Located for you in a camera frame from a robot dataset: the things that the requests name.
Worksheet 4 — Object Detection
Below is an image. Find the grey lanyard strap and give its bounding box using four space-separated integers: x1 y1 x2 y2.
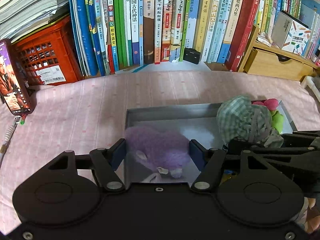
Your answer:
0 114 27 167

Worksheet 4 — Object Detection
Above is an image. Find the white pipe frame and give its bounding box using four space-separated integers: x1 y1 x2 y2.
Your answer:
301 76 319 97

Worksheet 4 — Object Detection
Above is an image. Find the stack of books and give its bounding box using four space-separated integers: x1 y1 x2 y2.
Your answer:
1 0 69 42

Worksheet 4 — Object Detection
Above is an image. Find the pink striped tablecloth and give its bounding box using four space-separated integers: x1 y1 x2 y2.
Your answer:
1 71 319 233

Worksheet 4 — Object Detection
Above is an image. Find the white grey cardboard box tray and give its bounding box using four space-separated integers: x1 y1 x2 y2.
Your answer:
123 101 297 187

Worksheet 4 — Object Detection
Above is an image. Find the white patterned label box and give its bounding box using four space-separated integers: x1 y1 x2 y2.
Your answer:
271 11 311 56

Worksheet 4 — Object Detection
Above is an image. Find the row of upright books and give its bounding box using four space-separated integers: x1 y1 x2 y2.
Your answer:
69 0 319 76

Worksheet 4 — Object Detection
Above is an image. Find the red plastic crate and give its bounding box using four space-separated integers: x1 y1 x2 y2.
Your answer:
12 15 84 86

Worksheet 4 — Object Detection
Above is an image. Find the green checked drawstring pouch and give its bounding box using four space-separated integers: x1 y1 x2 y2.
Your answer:
216 95 284 147

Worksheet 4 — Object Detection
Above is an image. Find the pink green scrunchie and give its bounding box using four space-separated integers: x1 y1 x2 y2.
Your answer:
252 98 284 133

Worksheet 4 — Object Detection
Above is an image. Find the wooden drawer organizer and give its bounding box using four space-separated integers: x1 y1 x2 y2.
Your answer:
238 26 319 81

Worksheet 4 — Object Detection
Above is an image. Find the small black box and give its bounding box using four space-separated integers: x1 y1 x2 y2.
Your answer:
183 48 201 64

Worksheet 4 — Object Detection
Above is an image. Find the smartphone on stand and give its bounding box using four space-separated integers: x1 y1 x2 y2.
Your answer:
1 39 34 115

